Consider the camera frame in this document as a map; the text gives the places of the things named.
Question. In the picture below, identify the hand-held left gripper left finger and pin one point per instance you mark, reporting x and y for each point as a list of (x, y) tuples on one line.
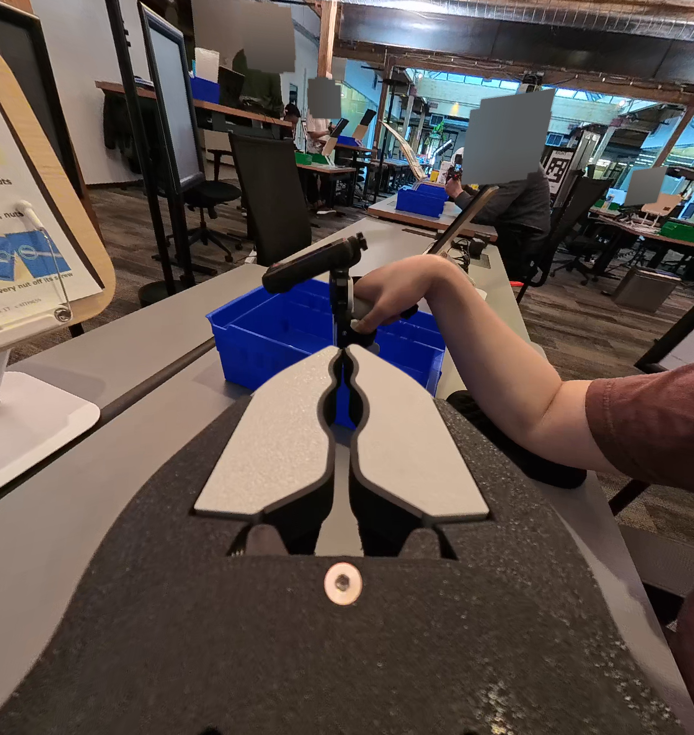
[(266, 448)]

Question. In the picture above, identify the white document stand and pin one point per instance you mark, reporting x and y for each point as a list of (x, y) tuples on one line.
[(37, 425)]

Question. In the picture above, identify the blue labelled storage bin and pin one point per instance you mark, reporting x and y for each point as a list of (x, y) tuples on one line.
[(418, 202)]

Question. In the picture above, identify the wood-edged grey desk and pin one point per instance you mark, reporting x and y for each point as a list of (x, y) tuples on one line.
[(393, 215)]

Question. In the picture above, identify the black framed marker sign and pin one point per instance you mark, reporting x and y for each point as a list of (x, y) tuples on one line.
[(685, 339)]

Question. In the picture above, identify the black mesh office chair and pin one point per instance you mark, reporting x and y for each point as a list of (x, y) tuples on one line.
[(576, 212)]

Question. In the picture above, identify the person in maroon shirt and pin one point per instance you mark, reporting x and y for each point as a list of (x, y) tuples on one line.
[(657, 419)]

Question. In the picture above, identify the person's right hand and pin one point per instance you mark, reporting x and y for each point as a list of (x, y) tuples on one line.
[(404, 287)]

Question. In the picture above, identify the small marker board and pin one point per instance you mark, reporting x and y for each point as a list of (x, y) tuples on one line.
[(558, 169)]

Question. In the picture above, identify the blue plastic storage box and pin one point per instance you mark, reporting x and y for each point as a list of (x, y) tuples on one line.
[(204, 90)]

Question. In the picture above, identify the curved wooden document board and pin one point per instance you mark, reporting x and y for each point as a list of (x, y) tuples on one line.
[(407, 152)]

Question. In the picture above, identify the blue plastic bin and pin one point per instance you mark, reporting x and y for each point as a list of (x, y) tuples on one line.
[(255, 344)]

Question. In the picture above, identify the black high-back chair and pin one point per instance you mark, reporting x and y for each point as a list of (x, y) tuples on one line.
[(272, 195)]

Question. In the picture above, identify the black easel stand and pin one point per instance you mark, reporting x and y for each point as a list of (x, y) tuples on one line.
[(169, 97)]

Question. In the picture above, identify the wooden top office desk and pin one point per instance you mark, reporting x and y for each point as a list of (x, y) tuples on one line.
[(628, 229), (329, 169)]

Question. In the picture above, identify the green storage bin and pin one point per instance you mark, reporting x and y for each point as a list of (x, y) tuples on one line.
[(309, 159), (683, 232)]

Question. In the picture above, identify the black round stand base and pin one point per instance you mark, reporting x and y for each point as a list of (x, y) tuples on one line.
[(157, 294)]

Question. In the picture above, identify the dark framed panel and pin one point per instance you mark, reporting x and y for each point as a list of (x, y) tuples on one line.
[(31, 74)]

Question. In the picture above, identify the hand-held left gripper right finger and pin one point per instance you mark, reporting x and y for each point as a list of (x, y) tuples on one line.
[(421, 448)]

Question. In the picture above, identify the long wooden wall desk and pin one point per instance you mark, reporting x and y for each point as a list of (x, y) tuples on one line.
[(151, 95)]

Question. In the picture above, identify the instruction board on stand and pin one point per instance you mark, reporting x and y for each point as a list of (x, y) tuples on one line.
[(82, 241)]

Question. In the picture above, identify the person's right forearm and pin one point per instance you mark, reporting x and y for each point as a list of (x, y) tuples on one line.
[(513, 373)]

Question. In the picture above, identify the tilted thin display board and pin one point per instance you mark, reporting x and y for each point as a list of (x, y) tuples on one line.
[(461, 221)]

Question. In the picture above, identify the grey metal waste bin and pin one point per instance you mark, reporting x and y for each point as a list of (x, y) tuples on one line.
[(645, 290)]

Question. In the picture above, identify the black round textured pad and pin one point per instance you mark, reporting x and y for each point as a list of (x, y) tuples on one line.
[(553, 468)]

